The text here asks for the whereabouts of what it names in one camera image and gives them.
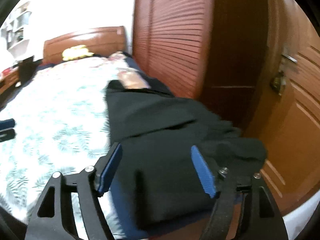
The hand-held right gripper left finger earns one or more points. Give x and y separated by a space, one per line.
110 167

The wooden door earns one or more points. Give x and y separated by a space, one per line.
287 130

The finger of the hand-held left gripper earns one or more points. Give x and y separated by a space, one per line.
6 125

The wooden headboard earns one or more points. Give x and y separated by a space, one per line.
87 40

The wooden louvred wardrobe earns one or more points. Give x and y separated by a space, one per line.
175 30

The brass hanging ornament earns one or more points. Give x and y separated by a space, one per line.
278 82

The blue folded garment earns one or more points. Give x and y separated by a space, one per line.
125 210

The floral quilt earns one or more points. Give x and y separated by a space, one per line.
130 78

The leaf-print blanket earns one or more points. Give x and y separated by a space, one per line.
62 117

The yellow plush toy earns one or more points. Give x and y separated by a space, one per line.
76 53

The black double-breasted coat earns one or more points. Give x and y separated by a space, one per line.
162 130

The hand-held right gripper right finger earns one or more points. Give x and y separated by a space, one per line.
203 172

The red basket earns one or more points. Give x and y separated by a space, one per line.
5 72

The dark wooden chair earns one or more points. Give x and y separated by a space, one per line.
27 70

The white wall shelf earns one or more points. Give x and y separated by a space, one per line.
17 20

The wooden desk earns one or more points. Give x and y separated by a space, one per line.
10 81

